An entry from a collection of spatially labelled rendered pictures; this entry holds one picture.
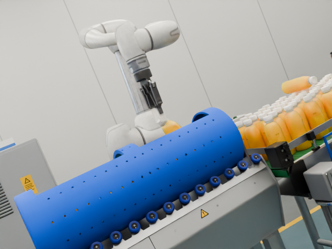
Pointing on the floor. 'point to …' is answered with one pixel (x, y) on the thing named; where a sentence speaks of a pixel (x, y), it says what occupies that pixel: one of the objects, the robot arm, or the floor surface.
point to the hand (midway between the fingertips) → (159, 115)
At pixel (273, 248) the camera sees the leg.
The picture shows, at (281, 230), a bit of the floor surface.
